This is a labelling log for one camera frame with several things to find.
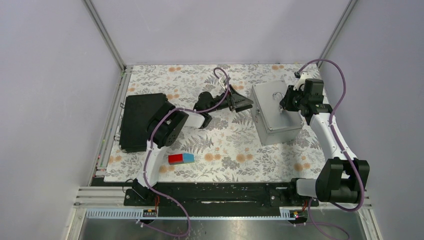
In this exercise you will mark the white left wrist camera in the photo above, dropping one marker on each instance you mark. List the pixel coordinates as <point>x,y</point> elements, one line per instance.
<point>223,81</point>

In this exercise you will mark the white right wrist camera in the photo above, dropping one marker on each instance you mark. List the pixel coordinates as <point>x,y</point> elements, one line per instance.
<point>299,79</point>

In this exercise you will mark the black case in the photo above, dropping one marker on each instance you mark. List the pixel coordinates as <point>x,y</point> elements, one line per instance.
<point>137,112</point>

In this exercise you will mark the grey metal box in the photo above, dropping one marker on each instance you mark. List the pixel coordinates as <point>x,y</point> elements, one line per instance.
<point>273,124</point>

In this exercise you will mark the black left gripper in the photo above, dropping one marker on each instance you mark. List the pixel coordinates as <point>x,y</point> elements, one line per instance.
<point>235,102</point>

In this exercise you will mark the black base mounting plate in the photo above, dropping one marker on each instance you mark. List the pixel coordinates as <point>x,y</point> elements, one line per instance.
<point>219,199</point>

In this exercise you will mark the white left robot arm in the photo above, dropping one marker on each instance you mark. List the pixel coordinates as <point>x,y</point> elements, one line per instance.
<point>167,123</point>

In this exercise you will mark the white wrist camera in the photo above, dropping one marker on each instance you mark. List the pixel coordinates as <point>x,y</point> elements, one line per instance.
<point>299,79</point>
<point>223,81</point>

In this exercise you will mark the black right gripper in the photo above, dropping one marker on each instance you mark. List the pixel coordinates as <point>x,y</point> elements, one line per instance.
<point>289,94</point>

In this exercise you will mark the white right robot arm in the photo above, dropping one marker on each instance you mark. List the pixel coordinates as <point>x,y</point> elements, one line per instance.
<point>343,178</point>

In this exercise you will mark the red blue box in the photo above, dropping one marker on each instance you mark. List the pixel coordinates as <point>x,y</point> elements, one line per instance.
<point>182,158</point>

